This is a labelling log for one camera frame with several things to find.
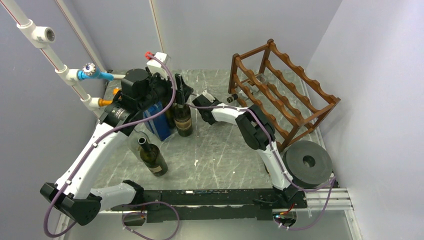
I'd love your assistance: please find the white pvc pipe frame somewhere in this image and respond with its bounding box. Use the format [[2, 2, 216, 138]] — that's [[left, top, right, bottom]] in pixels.
[[0, 0, 167, 117]]

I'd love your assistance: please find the blue tap valve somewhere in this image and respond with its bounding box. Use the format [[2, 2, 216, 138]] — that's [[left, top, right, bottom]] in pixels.
[[77, 62, 114, 82]]

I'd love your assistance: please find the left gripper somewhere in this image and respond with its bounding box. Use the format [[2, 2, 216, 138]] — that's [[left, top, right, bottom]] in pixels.
[[138, 68, 193, 112]]

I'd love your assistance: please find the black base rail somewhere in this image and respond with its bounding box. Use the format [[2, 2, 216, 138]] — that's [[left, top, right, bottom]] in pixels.
[[112, 188, 313, 223]]

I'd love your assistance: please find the orange brass tap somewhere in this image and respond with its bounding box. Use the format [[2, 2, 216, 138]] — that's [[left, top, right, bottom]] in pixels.
[[97, 87, 121, 107]]

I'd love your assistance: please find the blue square bottle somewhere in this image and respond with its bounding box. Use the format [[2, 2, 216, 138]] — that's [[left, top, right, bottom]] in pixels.
[[143, 102, 171, 142]]

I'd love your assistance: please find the labelled dark wine bottle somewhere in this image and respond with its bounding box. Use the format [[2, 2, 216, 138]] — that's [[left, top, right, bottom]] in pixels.
[[173, 103, 193, 137]]

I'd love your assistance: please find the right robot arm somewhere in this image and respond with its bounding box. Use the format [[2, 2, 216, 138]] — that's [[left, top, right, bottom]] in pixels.
[[192, 93, 309, 208]]

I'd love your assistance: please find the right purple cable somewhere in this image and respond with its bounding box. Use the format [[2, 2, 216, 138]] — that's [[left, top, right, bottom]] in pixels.
[[185, 102, 337, 232]]

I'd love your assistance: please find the dark green wine bottle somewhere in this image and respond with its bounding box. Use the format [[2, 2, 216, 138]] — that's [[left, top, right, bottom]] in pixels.
[[164, 105, 176, 130]]

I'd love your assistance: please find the clear lying bottle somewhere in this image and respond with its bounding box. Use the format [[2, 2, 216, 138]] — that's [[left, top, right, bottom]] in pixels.
[[127, 129, 150, 162]]

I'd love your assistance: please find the wooden wine rack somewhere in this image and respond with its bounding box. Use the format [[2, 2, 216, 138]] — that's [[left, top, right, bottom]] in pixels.
[[228, 39, 340, 152]]

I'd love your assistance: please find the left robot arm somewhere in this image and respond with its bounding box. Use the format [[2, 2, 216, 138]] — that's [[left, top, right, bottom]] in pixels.
[[40, 68, 194, 226]]

